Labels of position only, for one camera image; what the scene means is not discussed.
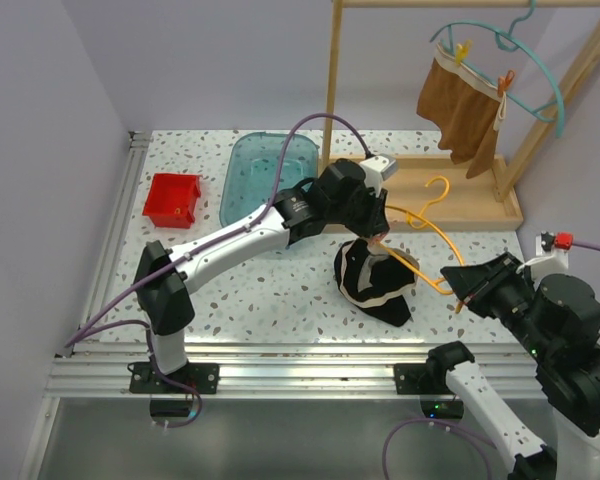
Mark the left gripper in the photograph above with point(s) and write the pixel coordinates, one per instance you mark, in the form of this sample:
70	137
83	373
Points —
376	221

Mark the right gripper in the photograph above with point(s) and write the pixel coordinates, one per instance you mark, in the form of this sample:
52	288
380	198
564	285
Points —
476	282

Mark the pink clothespin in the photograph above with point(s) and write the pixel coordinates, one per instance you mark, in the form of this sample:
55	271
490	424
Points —
375	243

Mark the yellow plastic hanger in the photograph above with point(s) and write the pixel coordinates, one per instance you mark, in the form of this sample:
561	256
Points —
418	221

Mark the brown underwear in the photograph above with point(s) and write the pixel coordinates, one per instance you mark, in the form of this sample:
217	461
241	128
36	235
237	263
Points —
468	110

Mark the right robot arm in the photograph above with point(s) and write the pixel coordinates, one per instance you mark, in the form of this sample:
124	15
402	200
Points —
557	321

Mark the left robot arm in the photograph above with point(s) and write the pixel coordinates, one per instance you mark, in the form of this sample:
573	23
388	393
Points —
347	193

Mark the wooden clothes rack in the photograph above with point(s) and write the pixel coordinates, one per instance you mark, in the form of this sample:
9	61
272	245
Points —
487	202

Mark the teal transparent plastic tub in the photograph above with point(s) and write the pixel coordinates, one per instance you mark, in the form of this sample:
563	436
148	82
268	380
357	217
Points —
252	169

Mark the yellow clothespin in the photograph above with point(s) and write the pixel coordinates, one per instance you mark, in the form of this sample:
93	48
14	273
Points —
461	51

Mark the red plastic bin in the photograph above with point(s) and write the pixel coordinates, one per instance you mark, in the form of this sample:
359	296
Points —
167	192

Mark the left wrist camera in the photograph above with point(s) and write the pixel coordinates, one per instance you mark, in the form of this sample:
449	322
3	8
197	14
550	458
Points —
377	170

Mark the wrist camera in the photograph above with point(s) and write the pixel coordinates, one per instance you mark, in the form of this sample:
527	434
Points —
377	170
552	251

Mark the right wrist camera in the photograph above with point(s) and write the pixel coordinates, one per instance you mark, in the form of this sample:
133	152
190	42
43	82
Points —
552	251

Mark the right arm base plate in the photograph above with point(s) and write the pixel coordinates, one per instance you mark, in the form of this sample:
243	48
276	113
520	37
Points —
414	379

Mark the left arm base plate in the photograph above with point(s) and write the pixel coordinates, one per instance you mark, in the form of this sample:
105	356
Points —
203	377

